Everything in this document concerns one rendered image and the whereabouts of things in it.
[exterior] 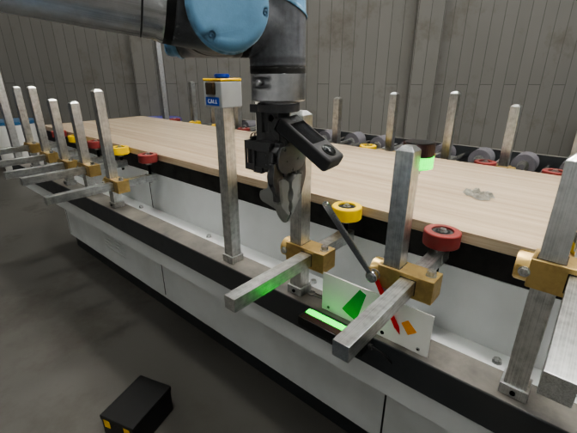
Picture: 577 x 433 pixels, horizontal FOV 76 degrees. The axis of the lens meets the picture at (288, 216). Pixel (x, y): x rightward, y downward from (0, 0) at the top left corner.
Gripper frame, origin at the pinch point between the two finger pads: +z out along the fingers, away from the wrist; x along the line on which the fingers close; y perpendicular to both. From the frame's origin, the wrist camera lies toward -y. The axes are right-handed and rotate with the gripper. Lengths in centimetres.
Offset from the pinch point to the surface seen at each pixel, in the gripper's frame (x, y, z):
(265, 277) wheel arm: -0.2, 6.4, 15.4
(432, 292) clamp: -13.9, -23.5, 13.8
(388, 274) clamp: -14.1, -14.6, 13.3
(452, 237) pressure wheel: -28.8, -21.9, 8.3
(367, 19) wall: -384, 196, -80
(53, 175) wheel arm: -4, 130, 15
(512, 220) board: -50, -30, 9
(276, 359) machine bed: -37, 37, 83
